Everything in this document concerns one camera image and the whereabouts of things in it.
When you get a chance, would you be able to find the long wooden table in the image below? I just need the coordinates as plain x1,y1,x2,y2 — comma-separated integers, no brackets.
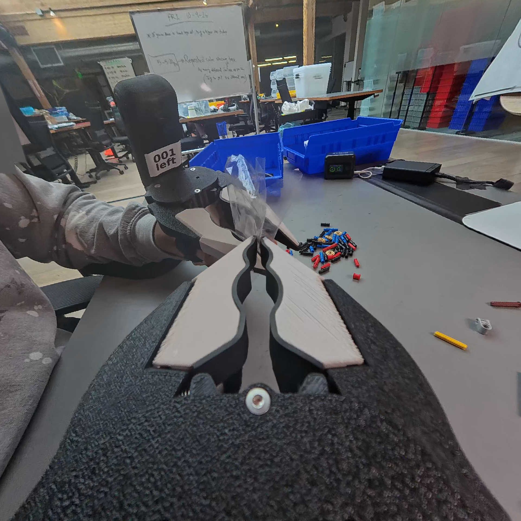
178,108,245,123

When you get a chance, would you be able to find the long blue storage bin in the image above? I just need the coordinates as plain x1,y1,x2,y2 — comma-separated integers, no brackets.
282,116,404,176

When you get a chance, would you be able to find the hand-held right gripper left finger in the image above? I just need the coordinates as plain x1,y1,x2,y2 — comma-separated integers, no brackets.
153,236,261,371

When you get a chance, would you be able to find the pile of small toy pins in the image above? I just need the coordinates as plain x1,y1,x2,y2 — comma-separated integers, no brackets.
285,222,361,274

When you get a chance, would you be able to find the small clear plastic bag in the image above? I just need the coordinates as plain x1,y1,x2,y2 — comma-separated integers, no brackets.
224,154,270,246

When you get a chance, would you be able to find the large whiteboard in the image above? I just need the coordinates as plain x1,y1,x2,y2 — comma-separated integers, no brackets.
129,3,254,103

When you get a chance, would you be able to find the small blue storage bin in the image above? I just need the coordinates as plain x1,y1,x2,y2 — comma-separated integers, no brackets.
189,132,284,198

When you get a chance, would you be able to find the person's grey hoodie torso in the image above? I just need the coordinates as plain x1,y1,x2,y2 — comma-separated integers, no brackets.
0,240,66,478

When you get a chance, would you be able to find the black chair armrest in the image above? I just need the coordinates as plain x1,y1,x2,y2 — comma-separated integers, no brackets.
40,274,103,333

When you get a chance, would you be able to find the black power adapter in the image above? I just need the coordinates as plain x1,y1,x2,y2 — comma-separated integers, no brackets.
381,160,443,184

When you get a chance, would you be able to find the small whiteboard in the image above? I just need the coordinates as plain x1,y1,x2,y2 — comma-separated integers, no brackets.
99,57,136,93

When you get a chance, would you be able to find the wooden table with boxes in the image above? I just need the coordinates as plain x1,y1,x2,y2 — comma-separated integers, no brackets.
276,89,384,123

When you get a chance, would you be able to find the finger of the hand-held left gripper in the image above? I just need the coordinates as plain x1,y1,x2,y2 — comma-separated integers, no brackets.
175,207,246,268
220,185,303,251

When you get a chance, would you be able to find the small black display device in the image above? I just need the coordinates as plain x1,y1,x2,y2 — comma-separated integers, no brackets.
324,152,356,180

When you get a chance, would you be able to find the yellow toy axle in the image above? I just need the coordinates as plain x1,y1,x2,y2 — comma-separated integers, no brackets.
433,331,468,351

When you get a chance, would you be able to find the cluttered wooden table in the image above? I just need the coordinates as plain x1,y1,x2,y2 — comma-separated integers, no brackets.
20,105,93,135

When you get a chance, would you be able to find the black office chair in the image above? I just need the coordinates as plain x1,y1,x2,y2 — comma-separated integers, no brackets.
82,121,128,180

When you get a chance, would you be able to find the person's left forearm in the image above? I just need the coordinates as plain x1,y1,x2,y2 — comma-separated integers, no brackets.
0,163,164,270

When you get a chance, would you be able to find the white storage box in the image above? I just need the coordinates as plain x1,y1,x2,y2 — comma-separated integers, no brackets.
292,62,333,99

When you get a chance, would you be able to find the black power cable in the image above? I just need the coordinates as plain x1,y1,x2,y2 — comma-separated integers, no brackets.
435,173,515,190

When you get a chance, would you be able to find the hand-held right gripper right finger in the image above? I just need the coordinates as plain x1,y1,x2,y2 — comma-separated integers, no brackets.
260,237,365,370

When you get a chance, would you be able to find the black desk mat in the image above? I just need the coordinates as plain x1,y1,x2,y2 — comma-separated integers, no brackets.
363,171,502,224

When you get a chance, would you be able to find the stack of red blue bins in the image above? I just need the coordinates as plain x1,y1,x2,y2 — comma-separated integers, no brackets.
397,59,521,132

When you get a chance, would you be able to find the person's left hand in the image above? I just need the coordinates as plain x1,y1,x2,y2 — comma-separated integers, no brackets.
153,222,207,266

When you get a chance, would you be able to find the grey desk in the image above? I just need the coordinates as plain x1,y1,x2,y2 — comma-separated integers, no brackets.
0,157,521,521

